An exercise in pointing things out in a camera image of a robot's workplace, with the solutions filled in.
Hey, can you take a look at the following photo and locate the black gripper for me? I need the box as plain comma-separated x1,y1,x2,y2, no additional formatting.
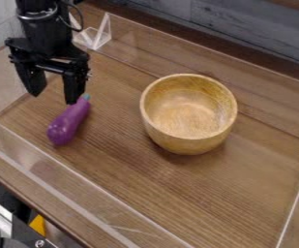
6,38,89,105

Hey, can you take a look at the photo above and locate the purple toy eggplant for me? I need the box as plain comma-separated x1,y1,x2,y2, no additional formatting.
47,94,91,145

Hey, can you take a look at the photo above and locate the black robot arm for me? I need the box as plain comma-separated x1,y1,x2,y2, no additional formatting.
4,0,89,105

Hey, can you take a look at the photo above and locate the brown wooden bowl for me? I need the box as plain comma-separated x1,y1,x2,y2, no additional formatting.
139,74,237,155

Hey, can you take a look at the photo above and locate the black and yellow device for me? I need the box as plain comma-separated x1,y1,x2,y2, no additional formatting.
11,213,84,248

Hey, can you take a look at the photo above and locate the clear acrylic corner bracket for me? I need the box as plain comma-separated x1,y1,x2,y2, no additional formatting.
72,13,111,51

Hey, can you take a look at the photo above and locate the clear acrylic tray wall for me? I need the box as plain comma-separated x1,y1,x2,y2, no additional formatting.
0,124,193,248

